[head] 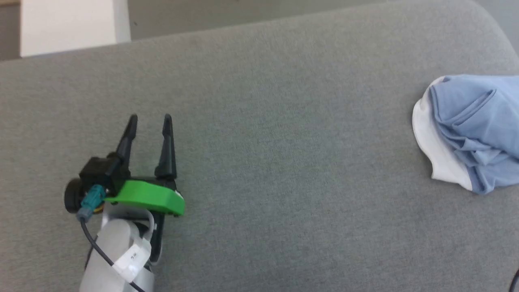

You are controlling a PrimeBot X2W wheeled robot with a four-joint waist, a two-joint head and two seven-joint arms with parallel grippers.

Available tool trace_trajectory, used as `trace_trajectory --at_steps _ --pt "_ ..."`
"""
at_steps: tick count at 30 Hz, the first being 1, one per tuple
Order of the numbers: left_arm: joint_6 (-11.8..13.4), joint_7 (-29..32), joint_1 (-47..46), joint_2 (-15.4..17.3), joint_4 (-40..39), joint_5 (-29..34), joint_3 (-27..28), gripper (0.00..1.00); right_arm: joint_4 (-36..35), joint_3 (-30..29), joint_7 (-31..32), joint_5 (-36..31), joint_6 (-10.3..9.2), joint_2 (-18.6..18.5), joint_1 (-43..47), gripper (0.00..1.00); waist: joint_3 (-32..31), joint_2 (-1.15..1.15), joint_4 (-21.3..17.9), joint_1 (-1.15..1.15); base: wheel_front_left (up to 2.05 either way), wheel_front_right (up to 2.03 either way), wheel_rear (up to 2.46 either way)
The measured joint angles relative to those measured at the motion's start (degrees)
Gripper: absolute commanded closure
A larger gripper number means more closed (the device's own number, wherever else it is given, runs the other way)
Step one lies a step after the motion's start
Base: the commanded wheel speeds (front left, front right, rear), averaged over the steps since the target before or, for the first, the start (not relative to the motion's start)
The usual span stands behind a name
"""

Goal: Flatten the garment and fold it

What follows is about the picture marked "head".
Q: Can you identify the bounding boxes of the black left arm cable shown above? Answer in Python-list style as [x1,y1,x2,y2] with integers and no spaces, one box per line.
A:
[76,184,147,292]

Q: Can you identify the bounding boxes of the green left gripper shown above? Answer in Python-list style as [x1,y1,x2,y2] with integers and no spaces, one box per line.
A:
[104,114,187,218]

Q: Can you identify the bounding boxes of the white cable label tag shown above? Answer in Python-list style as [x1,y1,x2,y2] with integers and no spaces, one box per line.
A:
[111,234,152,283]

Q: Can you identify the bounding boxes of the light blue and white garment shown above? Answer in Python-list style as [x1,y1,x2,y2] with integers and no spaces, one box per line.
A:
[412,74,519,195]

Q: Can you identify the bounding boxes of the grey fabric sofa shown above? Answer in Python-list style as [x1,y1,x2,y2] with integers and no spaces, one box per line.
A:
[0,0,519,292]

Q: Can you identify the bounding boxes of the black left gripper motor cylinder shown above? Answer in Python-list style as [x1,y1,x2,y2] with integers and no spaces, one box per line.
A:
[63,178,88,215]

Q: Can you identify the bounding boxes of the white rectangular box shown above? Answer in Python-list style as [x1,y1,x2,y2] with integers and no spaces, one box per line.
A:
[20,0,131,58]

